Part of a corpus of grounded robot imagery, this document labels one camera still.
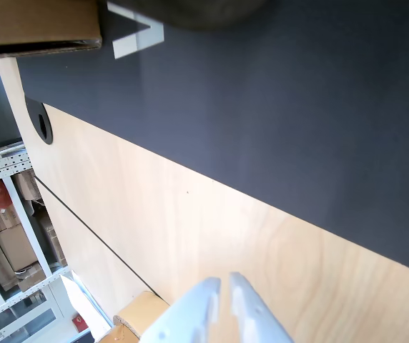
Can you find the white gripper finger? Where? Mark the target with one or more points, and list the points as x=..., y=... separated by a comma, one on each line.
x=251, y=314
x=190, y=311

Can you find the black leather shoe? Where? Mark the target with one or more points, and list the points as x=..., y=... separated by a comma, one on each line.
x=197, y=14

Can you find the small red box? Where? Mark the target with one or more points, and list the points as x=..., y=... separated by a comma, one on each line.
x=80, y=323

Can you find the brown cardboard carton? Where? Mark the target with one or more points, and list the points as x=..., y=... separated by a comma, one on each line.
x=29, y=186
x=15, y=246
x=31, y=277

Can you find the open cardboard box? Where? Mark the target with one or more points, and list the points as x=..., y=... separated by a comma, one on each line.
x=40, y=18

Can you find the brown packing tape roll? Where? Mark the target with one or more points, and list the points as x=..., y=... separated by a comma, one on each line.
x=136, y=311

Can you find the white flat board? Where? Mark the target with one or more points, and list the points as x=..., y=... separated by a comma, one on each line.
x=79, y=303

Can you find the dark mat with WOWROBO print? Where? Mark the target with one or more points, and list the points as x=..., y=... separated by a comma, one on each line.
x=261, y=125

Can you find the white metal storage rack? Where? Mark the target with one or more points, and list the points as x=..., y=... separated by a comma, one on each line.
x=2, y=166

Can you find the black round desk grommet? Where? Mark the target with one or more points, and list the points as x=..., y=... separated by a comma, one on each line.
x=33, y=110

